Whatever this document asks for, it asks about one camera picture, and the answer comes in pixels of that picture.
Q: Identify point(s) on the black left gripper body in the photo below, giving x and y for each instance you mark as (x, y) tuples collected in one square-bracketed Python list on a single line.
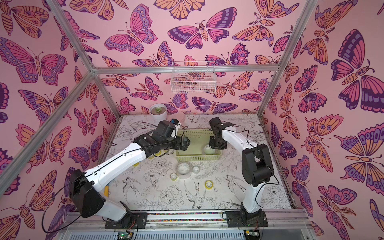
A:
[(176, 143)]

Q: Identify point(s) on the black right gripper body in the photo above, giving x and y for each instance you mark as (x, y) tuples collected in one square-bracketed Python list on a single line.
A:
[(217, 141)]

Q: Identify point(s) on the large clear tape roll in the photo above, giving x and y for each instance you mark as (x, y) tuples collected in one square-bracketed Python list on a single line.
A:
[(207, 150), (184, 170)]

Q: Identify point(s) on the pale green perforated storage basket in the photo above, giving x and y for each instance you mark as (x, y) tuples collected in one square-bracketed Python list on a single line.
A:
[(199, 138)]

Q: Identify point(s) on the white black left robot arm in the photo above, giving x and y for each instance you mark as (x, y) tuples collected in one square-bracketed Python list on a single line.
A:
[(86, 187)]

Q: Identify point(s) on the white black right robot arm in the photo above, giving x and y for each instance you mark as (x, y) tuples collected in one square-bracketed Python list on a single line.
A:
[(257, 166)]

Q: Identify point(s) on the yellow tape roll cluster middle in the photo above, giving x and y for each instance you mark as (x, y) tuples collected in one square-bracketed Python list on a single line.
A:
[(158, 154)]

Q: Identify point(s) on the small clear tape roll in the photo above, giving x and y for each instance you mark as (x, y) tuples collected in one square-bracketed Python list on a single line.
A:
[(196, 169)]

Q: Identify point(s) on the yellow tape roll front right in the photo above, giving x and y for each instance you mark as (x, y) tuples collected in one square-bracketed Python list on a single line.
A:
[(209, 184)]

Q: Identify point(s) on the white pot with plant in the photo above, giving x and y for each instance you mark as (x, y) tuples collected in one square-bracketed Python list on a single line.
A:
[(158, 112)]

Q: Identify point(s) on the blue yellow garden fork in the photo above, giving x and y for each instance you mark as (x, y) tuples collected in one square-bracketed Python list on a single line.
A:
[(106, 191)]

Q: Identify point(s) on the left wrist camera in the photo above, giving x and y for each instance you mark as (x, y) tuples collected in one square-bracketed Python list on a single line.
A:
[(171, 126)]

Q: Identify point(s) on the white wire wall basket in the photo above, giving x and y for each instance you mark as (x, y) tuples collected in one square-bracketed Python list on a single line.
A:
[(193, 77)]

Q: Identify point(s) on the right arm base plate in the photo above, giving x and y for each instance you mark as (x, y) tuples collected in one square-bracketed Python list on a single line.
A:
[(243, 219)]

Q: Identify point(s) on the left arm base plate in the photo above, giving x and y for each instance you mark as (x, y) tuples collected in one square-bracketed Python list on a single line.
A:
[(129, 221)]

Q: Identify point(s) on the aluminium front rail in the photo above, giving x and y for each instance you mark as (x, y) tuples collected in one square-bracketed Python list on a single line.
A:
[(290, 224)]

